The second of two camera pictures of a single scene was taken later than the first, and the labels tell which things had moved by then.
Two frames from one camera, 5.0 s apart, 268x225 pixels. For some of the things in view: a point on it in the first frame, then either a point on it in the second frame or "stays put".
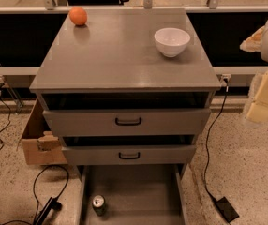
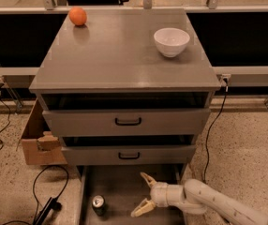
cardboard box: x=41 y=145 stays put
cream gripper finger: x=259 y=112 → x=146 y=205
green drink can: x=98 y=204 stays put
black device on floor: x=52 y=203 stays put
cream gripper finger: x=253 y=43 → x=150 y=180
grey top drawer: x=122 y=123 stays put
